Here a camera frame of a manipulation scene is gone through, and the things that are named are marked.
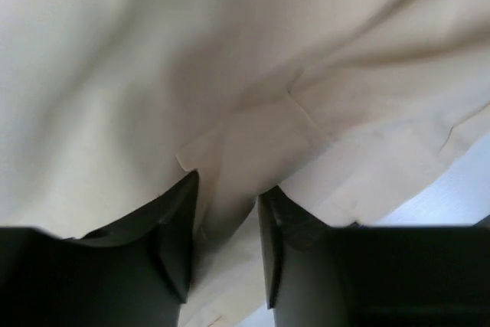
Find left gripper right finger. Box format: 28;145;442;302
257;187;489;326

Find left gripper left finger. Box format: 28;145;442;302
1;172;199;326

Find beige trousers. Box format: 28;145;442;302
1;0;489;326

